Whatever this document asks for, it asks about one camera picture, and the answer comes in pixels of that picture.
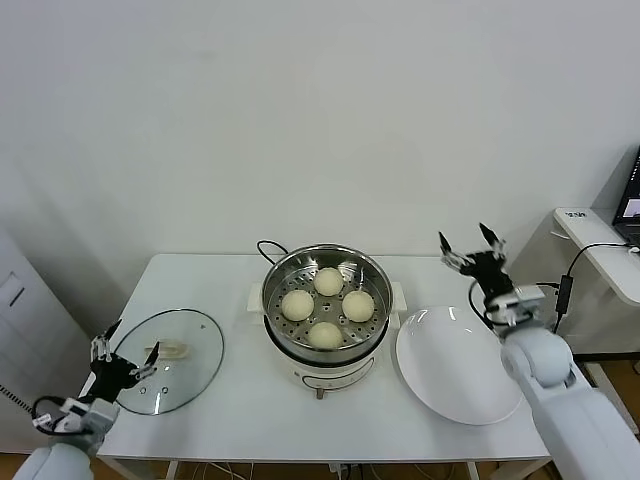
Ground black adapter box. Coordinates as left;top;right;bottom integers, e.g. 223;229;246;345
555;273;573;316

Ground white laptop desk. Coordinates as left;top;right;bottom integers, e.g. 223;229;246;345
552;206;640;435

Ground white electric cooker pot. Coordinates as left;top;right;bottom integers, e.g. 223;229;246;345
246;280;407;401

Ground black adapter laptop cable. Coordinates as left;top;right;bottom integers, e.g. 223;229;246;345
565;241;640;277

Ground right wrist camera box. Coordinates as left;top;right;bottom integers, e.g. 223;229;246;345
487;284;547;327

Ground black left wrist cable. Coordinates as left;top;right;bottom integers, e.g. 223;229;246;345
30;395;69;434

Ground white steamed baozi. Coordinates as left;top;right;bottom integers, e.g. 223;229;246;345
280;289;315;322
307;321;344;350
313;266;345;297
341;290;376;323

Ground steel perforated steamer basket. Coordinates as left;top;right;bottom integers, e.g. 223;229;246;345
259;243;394;352

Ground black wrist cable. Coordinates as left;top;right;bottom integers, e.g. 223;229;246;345
30;395;69;434
468;278;502;332

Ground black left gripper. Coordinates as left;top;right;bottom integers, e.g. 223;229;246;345
89;319;162;401

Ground white cabinet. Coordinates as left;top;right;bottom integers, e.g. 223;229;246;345
0;229;100;455

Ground white round plate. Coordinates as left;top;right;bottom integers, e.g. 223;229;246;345
394;304;526;425

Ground black white spiral cable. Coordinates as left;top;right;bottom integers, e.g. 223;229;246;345
0;385;39;417

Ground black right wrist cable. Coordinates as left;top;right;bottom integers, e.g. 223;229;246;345
468;278;502;332

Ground round glass pot lid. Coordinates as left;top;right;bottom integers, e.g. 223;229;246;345
107;308;225;416

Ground white cable bundle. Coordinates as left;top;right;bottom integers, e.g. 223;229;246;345
189;460;261;480

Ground black laptop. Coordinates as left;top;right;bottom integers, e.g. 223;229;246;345
613;144;640;247

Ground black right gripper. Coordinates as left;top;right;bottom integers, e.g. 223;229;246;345
438;222;517;302

